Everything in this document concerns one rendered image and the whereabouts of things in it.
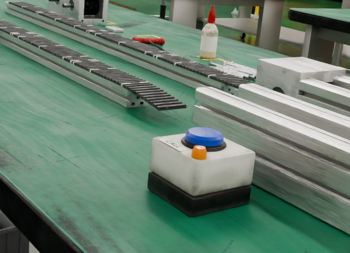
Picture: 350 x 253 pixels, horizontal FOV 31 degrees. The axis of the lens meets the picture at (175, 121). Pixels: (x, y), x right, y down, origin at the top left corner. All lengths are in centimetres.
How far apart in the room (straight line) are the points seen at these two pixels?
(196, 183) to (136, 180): 11
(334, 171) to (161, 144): 18
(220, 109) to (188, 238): 22
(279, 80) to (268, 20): 291
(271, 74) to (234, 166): 34
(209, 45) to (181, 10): 201
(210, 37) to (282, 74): 51
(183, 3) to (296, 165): 280
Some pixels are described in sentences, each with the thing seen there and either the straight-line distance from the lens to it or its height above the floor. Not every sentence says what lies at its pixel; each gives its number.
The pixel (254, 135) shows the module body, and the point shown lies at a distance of 73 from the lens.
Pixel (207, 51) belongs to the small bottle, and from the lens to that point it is 145.
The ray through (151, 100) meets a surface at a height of 81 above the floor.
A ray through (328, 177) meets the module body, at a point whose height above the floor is 83.
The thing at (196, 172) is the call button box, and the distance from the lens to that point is 62.
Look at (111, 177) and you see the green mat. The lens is 72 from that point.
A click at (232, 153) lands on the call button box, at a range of 65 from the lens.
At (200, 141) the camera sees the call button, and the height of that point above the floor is 85.
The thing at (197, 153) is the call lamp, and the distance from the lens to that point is 62.
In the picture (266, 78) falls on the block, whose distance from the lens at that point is 98.
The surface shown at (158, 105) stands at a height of 80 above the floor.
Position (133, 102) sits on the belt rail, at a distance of 100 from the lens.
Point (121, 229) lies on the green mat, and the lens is 61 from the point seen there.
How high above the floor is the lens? 105
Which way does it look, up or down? 17 degrees down
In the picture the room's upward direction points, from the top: 6 degrees clockwise
